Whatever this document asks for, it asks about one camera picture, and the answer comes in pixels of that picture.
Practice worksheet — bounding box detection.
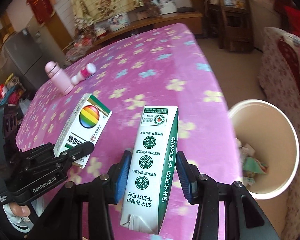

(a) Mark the floral covered sofa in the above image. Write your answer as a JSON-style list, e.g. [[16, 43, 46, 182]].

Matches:
[[258, 27, 300, 239]]

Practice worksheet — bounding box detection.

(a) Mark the wooden chair stack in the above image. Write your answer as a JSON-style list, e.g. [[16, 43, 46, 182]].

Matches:
[[208, 0, 254, 53]]

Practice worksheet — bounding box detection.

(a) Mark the wooden tv cabinet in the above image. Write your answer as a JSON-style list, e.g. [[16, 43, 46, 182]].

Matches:
[[62, 11, 206, 55]]

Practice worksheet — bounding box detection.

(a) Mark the pink thermos bottle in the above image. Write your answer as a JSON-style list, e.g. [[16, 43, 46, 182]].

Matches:
[[45, 61, 74, 95]]

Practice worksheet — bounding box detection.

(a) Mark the rainbow logo medicine box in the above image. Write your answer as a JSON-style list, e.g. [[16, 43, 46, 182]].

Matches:
[[53, 93, 112, 157]]

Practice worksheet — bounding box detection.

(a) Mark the white tissue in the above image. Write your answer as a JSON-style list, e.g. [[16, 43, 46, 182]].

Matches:
[[236, 139, 255, 161]]

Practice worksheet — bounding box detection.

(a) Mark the person left hand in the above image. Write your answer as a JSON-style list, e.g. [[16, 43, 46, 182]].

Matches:
[[9, 203, 31, 217]]

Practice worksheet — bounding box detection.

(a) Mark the green white milk carton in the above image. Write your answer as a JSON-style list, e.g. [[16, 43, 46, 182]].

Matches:
[[120, 106, 179, 235]]

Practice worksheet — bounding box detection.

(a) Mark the red hanging banner left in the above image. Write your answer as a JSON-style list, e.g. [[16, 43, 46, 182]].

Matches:
[[26, 0, 55, 25]]

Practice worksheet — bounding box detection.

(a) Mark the green sponge cloth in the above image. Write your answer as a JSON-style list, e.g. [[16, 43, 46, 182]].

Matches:
[[242, 157, 268, 178]]

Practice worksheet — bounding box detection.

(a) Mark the white pink yogurt bottle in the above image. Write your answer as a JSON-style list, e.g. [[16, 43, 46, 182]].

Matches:
[[71, 63, 97, 86]]

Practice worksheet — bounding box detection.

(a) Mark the grey refrigerator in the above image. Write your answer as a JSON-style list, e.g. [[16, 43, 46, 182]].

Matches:
[[1, 29, 49, 91]]

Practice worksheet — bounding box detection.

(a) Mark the pink floral tablecloth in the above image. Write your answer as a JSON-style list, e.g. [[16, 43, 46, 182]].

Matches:
[[14, 23, 242, 240]]

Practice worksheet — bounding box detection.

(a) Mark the white plastic trash bin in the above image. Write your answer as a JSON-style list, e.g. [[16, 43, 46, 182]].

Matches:
[[228, 99, 300, 200]]

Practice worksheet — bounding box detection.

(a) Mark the framed couple photo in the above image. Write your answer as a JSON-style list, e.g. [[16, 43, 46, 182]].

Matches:
[[108, 12, 130, 31]]

